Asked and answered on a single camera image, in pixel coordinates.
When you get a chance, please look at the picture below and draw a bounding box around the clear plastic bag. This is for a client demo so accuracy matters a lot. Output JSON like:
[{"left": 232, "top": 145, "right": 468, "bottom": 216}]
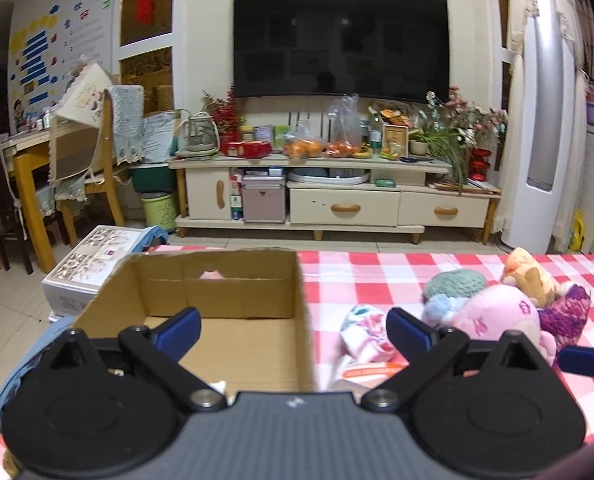
[{"left": 326, "top": 94, "right": 367, "bottom": 157}]

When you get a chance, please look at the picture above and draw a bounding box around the light blue plush toy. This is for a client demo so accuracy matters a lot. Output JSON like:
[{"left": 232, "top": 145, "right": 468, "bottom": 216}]
[{"left": 422, "top": 294, "right": 470, "bottom": 328}]

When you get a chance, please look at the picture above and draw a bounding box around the black flat television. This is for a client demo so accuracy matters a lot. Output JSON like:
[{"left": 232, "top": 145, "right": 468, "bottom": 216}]
[{"left": 233, "top": 0, "right": 450, "bottom": 98}]

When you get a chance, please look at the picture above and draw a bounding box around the white printed sack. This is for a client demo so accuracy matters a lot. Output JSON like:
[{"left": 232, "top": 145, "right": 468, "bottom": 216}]
[{"left": 142, "top": 110, "right": 182, "bottom": 163}]

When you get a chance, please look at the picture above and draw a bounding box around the white lace curtain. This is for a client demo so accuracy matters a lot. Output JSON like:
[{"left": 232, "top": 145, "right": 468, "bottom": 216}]
[{"left": 506, "top": 0, "right": 587, "bottom": 83}]

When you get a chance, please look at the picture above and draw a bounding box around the lace-draped cardboard box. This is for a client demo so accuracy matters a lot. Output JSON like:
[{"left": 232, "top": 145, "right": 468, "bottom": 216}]
[{"left": 49, "top": 59, "right": 120, "bottom": 186}]

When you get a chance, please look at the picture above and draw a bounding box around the wooden dining table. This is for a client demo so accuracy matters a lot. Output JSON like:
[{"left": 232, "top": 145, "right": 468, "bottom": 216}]
[{"left": 0, "top": 125, "right": 60, "bottom": 161}]

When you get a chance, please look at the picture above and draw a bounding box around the dark green bin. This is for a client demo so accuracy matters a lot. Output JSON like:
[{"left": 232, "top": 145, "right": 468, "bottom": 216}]
[{"left": 129, "top": 162, "right": 178, "bottom": 196}]

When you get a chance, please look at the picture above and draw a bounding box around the white tower air conditioner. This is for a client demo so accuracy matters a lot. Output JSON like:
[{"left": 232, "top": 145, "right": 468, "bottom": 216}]
[{"left": 504, "top": 0, "right": 588, "bottom": 253}]

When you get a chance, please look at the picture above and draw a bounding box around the blue fabric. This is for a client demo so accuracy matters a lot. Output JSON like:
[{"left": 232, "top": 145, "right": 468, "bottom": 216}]
[{"left": 0, "top": 310, "right": 78, "bottom": 436}]

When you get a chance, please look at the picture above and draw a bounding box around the red berry branch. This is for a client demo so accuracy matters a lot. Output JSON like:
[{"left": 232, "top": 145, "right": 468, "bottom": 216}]
[{"left": 201, "top": 85, "right": 243, "bottom": 136}]

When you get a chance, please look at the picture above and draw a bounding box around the pink artificial flower bouquet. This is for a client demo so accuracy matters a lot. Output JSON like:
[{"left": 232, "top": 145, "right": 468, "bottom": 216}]
[{"left": 424, "top": 86, "right": 509, "bottom": 136}]

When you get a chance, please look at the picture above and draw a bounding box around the light green trash bin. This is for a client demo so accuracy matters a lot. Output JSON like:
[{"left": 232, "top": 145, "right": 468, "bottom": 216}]
[{"left": 139, "top": 191, "right": 180, "bottom": 231}]

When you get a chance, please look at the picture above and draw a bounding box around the white printed carton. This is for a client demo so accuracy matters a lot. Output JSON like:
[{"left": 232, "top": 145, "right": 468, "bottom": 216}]
[{"left": 42, "top": 225, "right": 164, "bottom": 322}]

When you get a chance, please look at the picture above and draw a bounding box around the potted spider plant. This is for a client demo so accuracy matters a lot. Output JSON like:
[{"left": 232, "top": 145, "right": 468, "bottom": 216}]
[{"left": 408, "top": 124, "right": 473, "bottom": 188}]

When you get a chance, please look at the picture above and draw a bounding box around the bag of oranges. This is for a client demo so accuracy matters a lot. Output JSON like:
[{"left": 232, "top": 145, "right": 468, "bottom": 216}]
[{"left": 283, "top": 127, "right": 328, "bottom": 160}]

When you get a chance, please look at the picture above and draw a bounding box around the teal lace chair cover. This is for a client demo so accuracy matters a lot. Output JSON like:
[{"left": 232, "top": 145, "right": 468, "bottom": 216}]
[{"left": 108, "top": 85, "right": 146, "bottom": 166}]

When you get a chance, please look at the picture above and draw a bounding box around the glass electric kettle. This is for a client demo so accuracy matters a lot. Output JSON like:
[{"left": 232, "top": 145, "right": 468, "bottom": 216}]
[{"left": 176, "top": 111, "right": 221, "bottom": 157}]

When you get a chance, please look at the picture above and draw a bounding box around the teal fuzzy plush toy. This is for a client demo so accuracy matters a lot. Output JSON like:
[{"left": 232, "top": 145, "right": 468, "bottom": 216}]
[{"left": 422, "top": 269, "right": 488, "bottom": 301}]

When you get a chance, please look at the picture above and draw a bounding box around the tan plush toy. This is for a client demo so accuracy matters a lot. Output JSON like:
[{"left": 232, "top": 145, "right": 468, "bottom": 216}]
[{"left": 501, "top": 247, "right": 562, "bottom": 309}]

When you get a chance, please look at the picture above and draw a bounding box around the red checked tablecloth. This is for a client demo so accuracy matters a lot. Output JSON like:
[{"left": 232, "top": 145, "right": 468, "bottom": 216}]
[{"left": 0, "top": 242, "right": 594, "bottom": 480}]

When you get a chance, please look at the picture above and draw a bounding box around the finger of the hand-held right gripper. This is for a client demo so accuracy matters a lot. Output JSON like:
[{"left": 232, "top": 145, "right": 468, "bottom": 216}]
[{"left": 558, "top": 345, "right": 594, "bottom": 378}]

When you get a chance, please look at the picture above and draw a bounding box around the pink plush toy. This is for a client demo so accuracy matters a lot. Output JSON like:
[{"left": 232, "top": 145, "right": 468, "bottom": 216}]
[{"left": 450, "top": 284, "right": 558, "bottom": 366}]

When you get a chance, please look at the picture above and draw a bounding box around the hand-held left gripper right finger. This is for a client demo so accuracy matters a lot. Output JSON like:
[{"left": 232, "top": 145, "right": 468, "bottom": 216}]
[{"left": 362, "top": 307, "right": 545, "bottom": 413}]

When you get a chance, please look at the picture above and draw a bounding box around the red flat box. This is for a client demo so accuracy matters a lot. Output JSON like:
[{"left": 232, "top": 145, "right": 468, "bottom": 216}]
[{"left": 226, "top": 140, "right": 273, "bottom": 159}]

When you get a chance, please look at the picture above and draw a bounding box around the cream television stand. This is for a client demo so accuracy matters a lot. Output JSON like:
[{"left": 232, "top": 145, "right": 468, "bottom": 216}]
[{"left": 169, "top": 152, "right": 503, "bottom": 246}]

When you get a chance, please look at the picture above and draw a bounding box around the floral print sock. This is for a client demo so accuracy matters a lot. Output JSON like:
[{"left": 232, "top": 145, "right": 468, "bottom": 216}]
[{"left": 338, "top": 304, "right": 395, "bottom": 361}]

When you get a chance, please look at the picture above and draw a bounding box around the purple fuzzy plush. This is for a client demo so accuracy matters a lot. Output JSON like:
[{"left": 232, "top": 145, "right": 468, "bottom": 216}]
[{"left": 537, "top": 282, "right": 592, "bottom": 351}]

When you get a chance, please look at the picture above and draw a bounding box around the orange and white packet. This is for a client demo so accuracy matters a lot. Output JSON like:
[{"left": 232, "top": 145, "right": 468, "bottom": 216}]
[{"left": 339, "top": 357, "right": 408, "bottom": 381}]

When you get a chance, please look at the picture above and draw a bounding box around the yellow wooden chair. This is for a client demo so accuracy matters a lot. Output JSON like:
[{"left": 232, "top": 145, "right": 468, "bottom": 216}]
[{"left": 13, "top": 87, "right": 145, "bottom": 261}]

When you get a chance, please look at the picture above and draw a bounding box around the colourful wall sticker chart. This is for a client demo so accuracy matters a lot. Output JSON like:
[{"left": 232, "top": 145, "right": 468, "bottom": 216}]
[{"left": 8, "top": 0, "right": 114, "bottom": 128}]

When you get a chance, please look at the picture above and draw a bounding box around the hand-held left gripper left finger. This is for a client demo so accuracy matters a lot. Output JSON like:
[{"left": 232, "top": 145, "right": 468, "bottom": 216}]
[{"left": 42, "top": 306, "right": 228, "bottom": 413}]

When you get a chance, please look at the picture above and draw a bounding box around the pink storage box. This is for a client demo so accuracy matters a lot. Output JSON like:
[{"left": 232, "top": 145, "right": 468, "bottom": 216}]
[{"left": 242, "top": 175, "right": 287, "bottom": 223}]

